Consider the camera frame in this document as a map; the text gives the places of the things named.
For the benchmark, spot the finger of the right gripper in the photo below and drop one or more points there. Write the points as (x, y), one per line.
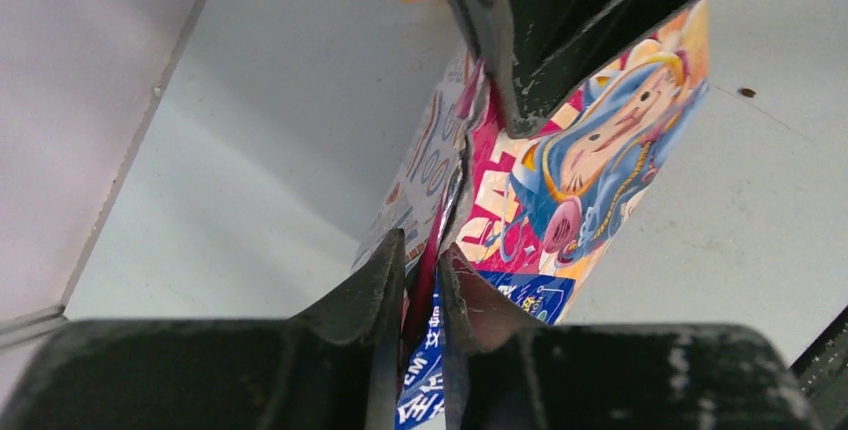
(538, 52)

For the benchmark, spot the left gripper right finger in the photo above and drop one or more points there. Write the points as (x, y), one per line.
(505, 369)

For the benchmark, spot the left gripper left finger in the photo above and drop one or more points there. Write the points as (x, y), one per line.
(334, 365)

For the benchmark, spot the colourful pet food bag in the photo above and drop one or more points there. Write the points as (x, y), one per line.
(527, 219)

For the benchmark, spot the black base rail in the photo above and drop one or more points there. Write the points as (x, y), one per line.
(821, 371)

